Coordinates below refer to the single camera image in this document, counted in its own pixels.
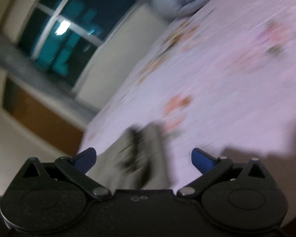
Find grey pants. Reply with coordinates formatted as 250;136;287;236
87;123;171;192

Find brown wooden door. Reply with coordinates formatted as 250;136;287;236
2;78;83;156

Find pink floral bed sheet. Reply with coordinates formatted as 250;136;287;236
77;0;296;228

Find grey left curtain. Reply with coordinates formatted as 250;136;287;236
0;33;98;122

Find window with white frame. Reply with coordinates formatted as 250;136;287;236
17;0;138;90

